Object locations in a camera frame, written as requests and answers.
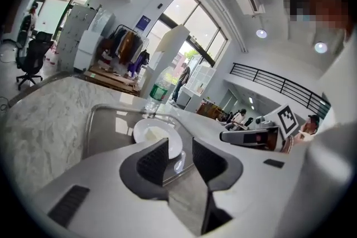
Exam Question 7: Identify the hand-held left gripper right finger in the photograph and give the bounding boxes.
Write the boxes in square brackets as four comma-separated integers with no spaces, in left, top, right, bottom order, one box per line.
[192,137,244,235]

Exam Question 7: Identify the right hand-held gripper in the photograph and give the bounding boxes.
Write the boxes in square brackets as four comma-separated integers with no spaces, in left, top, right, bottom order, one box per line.
[219,104,298,153]

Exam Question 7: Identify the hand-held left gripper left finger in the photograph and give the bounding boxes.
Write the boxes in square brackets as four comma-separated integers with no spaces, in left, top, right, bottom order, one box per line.
[119,137,170,202]

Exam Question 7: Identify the white food piece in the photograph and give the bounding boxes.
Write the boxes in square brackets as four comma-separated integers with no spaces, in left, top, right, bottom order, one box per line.
[144,126,169,143]

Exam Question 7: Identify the white round plate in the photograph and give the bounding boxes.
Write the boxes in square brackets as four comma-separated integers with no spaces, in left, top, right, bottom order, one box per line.
[133,118,184,160]

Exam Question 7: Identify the person's right hand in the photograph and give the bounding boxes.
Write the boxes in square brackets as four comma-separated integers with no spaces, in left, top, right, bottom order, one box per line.
[280,134,296,154]

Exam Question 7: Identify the brown cardboard boxes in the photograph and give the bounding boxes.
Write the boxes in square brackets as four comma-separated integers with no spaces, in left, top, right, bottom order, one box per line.
[196,101,224,121]

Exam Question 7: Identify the stainless steel sink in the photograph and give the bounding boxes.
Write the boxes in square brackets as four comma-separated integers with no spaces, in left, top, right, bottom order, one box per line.
[81,104,196,186]

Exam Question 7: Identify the white open shelf unit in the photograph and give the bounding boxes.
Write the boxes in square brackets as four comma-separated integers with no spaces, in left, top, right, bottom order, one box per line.
[181,63,218,113]

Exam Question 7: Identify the black metal railing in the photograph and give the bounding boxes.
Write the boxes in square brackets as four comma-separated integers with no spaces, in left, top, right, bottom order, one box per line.
[229,62,332,118]

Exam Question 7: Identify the clear bottle with green label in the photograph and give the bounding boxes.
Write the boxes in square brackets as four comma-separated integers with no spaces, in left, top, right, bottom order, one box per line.
[144,65,171,113]

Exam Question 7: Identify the stack of wooden boards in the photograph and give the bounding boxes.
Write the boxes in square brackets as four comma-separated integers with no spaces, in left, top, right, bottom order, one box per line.
[83,63,142,97]

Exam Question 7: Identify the white pillar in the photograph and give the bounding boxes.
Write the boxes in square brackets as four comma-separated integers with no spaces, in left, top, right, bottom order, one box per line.
[141,24,191,99]

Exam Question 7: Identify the large glass window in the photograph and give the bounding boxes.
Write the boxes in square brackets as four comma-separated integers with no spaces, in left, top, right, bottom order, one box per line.
[145,0,229,68]

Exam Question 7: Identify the clothes rack with garments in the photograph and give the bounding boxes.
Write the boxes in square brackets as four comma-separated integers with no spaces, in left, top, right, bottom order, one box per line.
[97,24,151,79]

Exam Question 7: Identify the white speckled panel cabinet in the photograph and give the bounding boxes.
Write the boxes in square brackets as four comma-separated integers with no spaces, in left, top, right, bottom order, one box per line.
[56,3,98,74]

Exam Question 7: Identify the black office chair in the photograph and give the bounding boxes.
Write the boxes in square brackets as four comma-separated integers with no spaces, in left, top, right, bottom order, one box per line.
[15,31,54,90]

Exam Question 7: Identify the blue wall poster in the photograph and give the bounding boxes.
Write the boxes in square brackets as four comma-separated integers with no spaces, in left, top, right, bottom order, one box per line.
[136,14,152,32]

